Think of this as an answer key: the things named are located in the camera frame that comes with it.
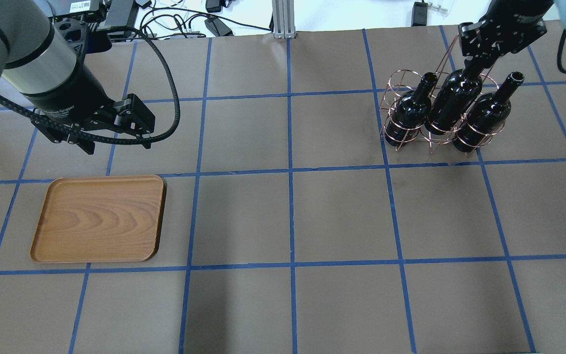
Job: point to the wooden tray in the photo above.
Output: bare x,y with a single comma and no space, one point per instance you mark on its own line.
110,219

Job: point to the black power adapter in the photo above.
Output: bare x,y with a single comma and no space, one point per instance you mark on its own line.
419,13

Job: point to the copper wire bottle basket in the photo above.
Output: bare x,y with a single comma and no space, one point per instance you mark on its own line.
403,80

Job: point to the dark wine bottle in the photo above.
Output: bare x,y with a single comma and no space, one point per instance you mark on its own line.
457,92
487,114
410,112

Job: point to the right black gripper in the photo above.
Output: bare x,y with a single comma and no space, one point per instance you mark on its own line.
511,19

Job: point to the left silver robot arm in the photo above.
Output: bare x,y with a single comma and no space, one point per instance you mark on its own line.
43,77

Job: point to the aluminium frame post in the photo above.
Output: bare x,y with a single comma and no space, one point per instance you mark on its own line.
284,26

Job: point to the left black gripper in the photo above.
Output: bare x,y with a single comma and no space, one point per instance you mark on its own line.
68,100

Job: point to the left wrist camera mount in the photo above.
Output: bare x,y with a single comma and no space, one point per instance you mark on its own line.
92,26

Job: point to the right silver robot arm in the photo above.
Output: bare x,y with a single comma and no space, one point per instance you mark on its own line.
561,6

